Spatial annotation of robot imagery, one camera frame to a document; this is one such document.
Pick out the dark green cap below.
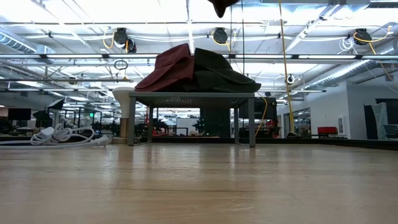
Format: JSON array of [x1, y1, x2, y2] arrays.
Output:
[[198, 67, 256, 85], [192, 79, 262, 93], [194, 48, 233, 72]]

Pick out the long yellow cable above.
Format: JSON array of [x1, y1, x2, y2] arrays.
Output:
[[277, 0, 299, 138]]

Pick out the grey perforated metal stand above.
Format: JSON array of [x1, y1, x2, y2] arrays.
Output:
[[127, 91, 256, 148]]

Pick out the white cable with adapter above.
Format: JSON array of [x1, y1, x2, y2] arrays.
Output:
[[0, 123, 111, 150]]

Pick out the black ceiling cable reel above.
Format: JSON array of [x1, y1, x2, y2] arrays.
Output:
[[212, 27, 229, 45], [113, 27, 137, 54], [353, 28, 369, 46]]

